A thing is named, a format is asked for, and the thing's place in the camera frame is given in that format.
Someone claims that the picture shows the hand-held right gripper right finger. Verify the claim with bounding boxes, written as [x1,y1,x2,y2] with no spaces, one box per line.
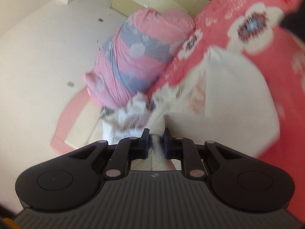
[163,128,239,179]

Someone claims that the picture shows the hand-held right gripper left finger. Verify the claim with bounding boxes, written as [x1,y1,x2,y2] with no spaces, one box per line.
[69,128,150,179]

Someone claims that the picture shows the pink patterned white garment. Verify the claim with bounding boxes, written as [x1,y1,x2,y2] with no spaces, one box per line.
[101,93,156,148]

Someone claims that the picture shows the white fleece garment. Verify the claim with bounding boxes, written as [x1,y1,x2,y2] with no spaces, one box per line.
[145,46,281,172]

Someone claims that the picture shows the pink grey floral pillow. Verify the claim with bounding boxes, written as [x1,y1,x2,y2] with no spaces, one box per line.
[82,8,196,108]

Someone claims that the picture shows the red floral bed sheet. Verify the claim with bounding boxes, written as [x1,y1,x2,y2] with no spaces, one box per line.
[51,0,305,196]

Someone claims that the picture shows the dark cloth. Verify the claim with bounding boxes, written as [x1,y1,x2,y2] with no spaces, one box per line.
[279,0,305,44]

